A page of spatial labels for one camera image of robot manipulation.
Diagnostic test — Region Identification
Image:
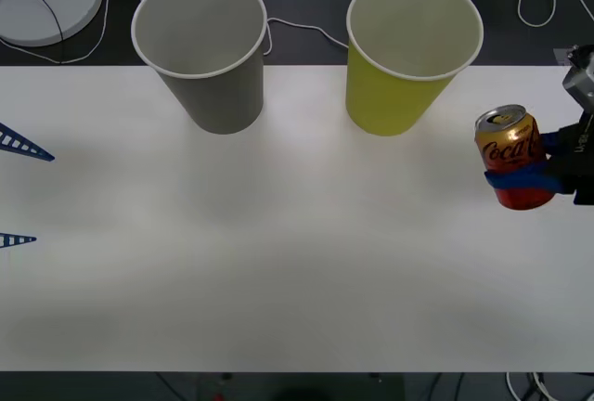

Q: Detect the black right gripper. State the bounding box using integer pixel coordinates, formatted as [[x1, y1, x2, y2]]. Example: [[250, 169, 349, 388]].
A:
[[484, 118, 594, 207]]

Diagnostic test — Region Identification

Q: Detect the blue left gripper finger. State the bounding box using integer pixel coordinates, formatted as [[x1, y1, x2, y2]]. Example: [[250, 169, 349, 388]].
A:
[[0, 122, 56, 162], [0, 232, 38, 250]]

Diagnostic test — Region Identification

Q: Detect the orange red drink can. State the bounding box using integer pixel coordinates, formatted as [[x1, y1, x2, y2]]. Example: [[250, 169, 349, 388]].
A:
[[473, 103, 558, 211]]

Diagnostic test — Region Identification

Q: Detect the white round disc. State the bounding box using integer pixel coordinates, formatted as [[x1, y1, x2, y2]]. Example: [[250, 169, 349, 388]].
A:
[[0, 0, 105, 47]]

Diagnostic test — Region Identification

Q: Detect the yellow-green plastic bin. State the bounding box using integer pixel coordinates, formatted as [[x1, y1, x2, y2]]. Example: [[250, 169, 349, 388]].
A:
[[344, 0, 485, 137]]

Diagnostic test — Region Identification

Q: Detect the grey plastic bin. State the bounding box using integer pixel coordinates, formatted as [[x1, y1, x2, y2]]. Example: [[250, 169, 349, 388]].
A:
[[130, 0, 269, 136]]

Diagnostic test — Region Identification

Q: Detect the thin black cable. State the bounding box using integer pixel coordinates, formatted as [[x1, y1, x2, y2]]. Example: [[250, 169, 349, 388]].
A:
[[9, 0, 65, 66]]

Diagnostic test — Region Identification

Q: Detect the thin white cable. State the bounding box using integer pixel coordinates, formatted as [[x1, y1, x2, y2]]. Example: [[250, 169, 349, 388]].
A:
[[0, 0, 110, 66]]

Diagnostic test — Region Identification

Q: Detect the white looped cable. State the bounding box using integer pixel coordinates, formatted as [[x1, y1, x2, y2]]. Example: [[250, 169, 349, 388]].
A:
[[504, 371, 561, 401]]

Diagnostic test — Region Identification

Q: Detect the white power strip cable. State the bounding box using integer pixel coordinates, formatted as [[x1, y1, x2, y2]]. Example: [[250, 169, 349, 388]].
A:
[[120, 0, 350, 57]]

